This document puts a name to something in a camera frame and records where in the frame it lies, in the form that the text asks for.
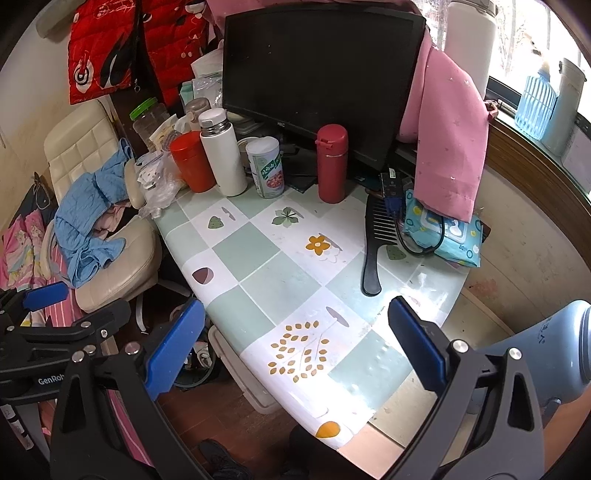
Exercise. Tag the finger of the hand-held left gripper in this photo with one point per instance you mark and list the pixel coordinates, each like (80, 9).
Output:
(46, 295)
(106, 321)

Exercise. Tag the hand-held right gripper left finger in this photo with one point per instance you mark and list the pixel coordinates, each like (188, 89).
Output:
(173, 346)

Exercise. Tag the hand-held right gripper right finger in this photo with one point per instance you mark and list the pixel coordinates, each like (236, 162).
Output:
(418, 346)

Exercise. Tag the pink striped bedsheet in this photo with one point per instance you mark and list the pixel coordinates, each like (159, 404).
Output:
(74, 307)

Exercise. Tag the pink cartoon printed pillow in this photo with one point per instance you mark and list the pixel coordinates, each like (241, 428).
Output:
(18, 249)

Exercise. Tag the white plastic storage box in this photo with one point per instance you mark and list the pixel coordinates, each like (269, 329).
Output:
(231, 355)

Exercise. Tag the black wide-tooth comb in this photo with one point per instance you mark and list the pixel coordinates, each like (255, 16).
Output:
(371, 272)

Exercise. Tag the black bag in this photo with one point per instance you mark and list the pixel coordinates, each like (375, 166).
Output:
(44, 196)

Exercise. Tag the blue crumpled cloth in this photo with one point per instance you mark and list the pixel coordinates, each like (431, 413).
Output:
(87, 203)

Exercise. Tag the blue wet wipes pack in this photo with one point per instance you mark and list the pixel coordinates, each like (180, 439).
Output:
(461, 244)

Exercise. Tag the black shoe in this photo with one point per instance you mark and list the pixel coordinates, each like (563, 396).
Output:
(221, 461)

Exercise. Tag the large pale blue jug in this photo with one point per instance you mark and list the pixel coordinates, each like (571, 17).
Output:
(554, 341)

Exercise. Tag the clear plastic bag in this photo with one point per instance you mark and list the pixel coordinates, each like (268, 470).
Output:
(159, 194)

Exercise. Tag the cream padded chair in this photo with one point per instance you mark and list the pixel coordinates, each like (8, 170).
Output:
(78, 143)

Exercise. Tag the red cup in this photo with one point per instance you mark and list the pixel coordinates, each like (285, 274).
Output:
(191, 161)

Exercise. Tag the white thermos bottle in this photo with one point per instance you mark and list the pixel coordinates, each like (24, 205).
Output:
(224, 157)

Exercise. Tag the green and white can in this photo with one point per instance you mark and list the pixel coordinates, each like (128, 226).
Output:
(265, 170)

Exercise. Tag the dark red bottle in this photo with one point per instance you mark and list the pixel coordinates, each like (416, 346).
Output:
(332, 166)

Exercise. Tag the plastic jar with green lid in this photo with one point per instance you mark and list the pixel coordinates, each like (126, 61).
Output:
(150, 124)

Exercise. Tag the wooden window sill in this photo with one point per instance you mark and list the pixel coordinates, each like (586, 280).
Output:
(531, 175)

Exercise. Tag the pink cloth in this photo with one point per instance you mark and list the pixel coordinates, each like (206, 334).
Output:
(443, 138)

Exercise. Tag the silver foil packet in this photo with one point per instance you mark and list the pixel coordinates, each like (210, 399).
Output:
(207, 92)

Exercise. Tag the red quilted jacket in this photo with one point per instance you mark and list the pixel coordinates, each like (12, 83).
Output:
(101, 46)

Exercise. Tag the blue ribbed hot water bottle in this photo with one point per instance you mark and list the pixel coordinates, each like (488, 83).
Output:
(535, 106)

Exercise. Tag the black monitor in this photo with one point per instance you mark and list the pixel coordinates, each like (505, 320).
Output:
(323, 78)

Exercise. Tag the tall white bottle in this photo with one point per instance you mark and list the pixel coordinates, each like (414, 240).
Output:
(468, 46)

